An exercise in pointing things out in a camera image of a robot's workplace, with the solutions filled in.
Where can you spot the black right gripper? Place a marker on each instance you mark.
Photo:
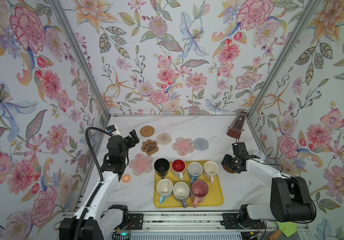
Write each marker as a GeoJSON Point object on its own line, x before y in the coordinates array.
{"type": "Point", "coordinates": [226, 161]}

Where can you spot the black mug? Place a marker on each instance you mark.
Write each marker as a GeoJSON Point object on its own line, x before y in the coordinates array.
{"type": "Point", "coordinates": [162, 167]}

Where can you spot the small orange ball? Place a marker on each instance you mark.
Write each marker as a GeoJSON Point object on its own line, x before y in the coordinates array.
{"type": "Point", "coordinates": [126, 178]}

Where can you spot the red interior white mug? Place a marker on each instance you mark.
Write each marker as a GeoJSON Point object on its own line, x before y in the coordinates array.
{"type": "Point", "coordinates": [178, 169]}

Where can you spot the brown wooden metronome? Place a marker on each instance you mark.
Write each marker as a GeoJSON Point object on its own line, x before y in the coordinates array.
{"type": "Point", "coordinates": [237, 126]}

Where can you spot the pale pink flower coaster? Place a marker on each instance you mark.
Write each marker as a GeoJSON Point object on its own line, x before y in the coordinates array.
{"type": "Point", "coordinates": [141, 164]}

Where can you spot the grey round coaster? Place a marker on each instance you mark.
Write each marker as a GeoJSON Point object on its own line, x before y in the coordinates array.
{"type": "Point", "coordinates": [201, 144]}

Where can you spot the white mug purple handle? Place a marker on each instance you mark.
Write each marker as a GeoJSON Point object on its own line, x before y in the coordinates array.
{"type": "Point", "coordinates": [181, 192]}

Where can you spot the white mug blue handle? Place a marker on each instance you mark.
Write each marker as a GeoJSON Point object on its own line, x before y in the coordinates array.
{"type": "Point", "coordinates": [195, 170]}

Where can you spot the cream mug pink handle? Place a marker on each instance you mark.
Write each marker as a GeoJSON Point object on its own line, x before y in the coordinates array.
{"type": "Point", "coordinates": [210, 170]}

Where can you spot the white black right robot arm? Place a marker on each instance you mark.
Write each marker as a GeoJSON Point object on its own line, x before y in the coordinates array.
{"type": "Point", "coordinates": [290, 200]}

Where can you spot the yellow tray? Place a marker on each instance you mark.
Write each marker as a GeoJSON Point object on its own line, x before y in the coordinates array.
{"type": "Point", "coordinates": [214, 197]}

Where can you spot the green silicone spatula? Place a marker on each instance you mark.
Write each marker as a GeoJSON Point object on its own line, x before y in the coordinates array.
{"type": "Point", "coordinates": [287, 229]}

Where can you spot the woven rattan round coaster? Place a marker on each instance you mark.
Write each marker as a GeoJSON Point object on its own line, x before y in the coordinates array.
{"type": "Point", "coordinates": [147, 131]}

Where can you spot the brown wooden round coaster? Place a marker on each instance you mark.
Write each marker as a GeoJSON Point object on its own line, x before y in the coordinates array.
{"type": "Point", "coordinates": [227, 169]}

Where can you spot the cork paw print coaster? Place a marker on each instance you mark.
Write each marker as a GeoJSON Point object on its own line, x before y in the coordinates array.
{"type": "Point", "coordinates": [150, 147]}

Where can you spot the white mug light-blue handle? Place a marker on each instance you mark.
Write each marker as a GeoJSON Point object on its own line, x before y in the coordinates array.
{"type": "Point", "coordinates": [165, 189]}

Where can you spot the white ceramic lidded jar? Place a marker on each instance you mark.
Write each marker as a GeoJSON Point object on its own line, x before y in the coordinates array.
{"type": "Point", "coordinates": [260, 154]}

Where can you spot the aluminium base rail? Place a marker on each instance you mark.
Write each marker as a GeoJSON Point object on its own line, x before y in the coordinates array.
{"type": "Point", "coordinates": [191, 221]}

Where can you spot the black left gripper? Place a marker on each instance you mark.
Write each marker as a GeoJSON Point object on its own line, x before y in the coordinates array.
{"type": "Point", "coordinates": [134, 137]}

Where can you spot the white embroidered round coaster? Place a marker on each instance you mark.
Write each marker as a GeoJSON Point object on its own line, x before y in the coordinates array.
{"type": "Point", "coordinates": [164, 138]}

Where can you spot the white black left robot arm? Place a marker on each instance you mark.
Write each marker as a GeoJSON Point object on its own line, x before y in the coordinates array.
{"type": "Point", "coordinates": [95, 220]}

